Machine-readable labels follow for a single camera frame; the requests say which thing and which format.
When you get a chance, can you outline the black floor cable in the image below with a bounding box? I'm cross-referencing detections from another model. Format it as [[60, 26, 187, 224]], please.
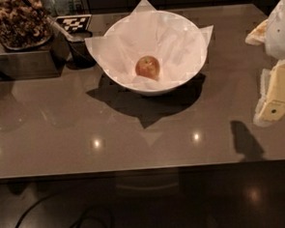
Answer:
[[7, 188, 115, 228]]

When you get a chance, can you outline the white paper liner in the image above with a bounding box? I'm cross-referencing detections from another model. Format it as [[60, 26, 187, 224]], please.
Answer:
[[81, 0, 218, 95]]

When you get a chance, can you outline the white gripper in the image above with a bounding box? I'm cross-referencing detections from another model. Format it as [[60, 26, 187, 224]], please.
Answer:
[[245, 0, 285, 128]]

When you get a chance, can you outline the white bowl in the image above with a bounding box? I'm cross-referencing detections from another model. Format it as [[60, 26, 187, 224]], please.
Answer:
[[100, 7, 211, 100]]

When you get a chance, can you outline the red apple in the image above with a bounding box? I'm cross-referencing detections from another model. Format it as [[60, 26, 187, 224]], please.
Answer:
[[135, 55, 160, 80]]

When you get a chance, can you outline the black white marker tag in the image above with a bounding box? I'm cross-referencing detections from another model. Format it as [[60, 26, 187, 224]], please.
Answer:
[[55, 14, 91, 33]]

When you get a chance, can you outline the white utensil in cup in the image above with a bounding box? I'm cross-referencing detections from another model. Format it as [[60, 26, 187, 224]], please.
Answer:
[[46, 16, 77, 42]]

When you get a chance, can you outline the dark metal box stand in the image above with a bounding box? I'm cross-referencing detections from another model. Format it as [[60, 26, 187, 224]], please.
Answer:
[[0, 34, 70, 80]]

